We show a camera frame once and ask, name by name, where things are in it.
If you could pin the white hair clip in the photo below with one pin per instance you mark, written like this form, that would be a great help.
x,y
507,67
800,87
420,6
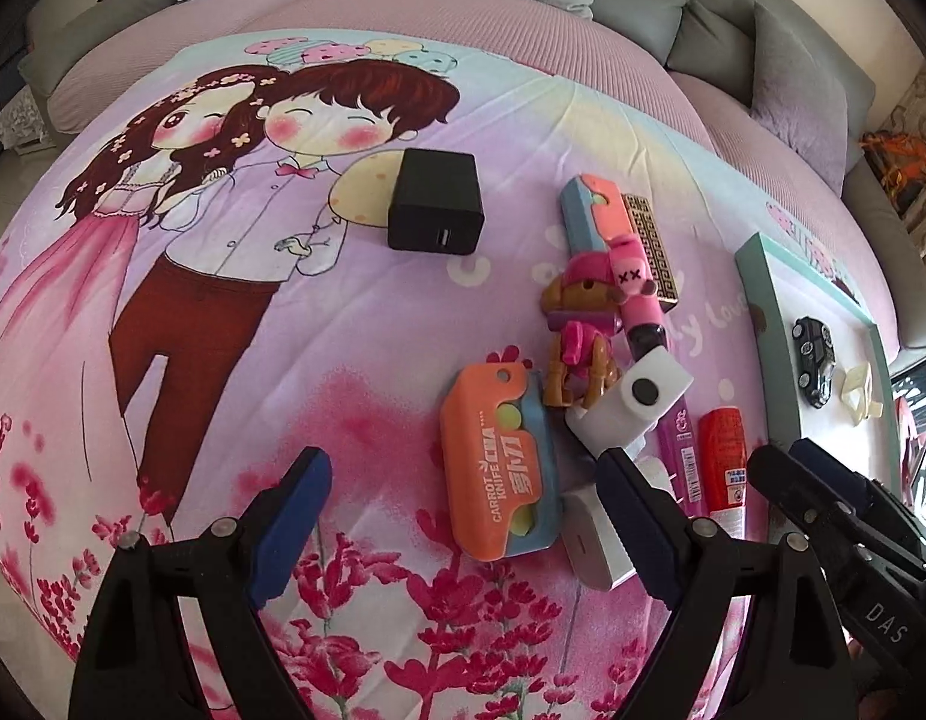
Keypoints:
x,y
853,390

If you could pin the printed cartoon blanket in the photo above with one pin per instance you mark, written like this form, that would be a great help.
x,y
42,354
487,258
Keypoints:
x,y
245,390

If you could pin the lilac grey cushion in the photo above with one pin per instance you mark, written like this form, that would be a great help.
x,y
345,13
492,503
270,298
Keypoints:
x,y
796,90

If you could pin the pink watch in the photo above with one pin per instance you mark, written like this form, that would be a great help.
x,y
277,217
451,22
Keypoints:
x,y
639,307

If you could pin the pink waffle sofa cover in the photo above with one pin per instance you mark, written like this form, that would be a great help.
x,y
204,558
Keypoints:
x,y
508,22

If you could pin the purple lighter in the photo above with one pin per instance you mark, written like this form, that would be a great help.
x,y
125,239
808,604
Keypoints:
x,y
680,457

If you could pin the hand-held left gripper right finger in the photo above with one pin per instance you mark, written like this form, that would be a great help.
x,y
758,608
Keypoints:
x,y
643,525

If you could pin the teal cardboard tray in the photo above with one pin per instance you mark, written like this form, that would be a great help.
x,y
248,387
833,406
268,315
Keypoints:
x,y
763,292

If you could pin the pink brown toy dog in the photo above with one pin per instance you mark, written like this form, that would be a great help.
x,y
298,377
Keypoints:
x,y
583,334

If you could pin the beige patterned curtain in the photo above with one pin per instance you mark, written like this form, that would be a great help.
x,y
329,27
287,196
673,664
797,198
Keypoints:
x,y
916,101

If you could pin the black charger block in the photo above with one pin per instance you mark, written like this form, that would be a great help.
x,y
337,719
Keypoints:
x,y
433,195

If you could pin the large orange blue toy knife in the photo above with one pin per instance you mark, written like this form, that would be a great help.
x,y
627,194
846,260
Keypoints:
x,y
478,465

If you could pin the orange patterned bag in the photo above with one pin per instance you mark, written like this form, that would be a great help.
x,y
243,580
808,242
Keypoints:
x,y
894,165

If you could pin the small orange blue toy knife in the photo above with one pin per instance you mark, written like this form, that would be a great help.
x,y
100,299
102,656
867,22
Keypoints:
x,y
590,210

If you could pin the black toy car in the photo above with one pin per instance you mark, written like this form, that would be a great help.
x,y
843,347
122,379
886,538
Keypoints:
x,y
811,360

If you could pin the white watch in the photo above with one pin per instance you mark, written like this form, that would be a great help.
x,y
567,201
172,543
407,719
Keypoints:
x,y
605,427

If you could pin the gold patterned lighter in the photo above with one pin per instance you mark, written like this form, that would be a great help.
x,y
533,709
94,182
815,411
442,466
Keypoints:
x,y
650,240

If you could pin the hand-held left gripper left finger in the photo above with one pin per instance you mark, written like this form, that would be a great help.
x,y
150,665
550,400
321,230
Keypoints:
x,y
290,525

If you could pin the grey sofa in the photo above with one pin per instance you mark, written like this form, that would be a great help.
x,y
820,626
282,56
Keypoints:
x,y
643,7

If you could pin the red lighter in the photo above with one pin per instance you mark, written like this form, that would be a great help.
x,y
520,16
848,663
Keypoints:
x,y
721,457

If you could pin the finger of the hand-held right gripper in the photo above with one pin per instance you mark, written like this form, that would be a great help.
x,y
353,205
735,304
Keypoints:
x,y
785,484
819,461

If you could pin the white charger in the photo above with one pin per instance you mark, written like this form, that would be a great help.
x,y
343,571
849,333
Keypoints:
x,y
594,547

